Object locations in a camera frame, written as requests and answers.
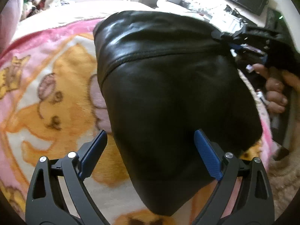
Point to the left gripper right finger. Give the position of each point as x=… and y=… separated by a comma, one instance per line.
x=242, y=195

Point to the beige bed sheet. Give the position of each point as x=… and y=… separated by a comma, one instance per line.
x=63, y=15

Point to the pink cartoon fleece blanket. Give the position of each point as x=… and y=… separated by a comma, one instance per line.
x=51, y=104

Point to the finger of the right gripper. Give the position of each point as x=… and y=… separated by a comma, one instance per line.
x=236, y=47

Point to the pink quilted duvet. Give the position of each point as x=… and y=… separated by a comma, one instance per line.
x=10, y=17

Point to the black leather jacket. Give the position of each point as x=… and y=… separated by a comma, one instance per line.
x=163, y=77

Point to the white dresser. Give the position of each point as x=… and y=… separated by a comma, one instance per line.
x=225, y=19

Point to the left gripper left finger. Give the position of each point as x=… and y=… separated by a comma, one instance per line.
x=45, y=203

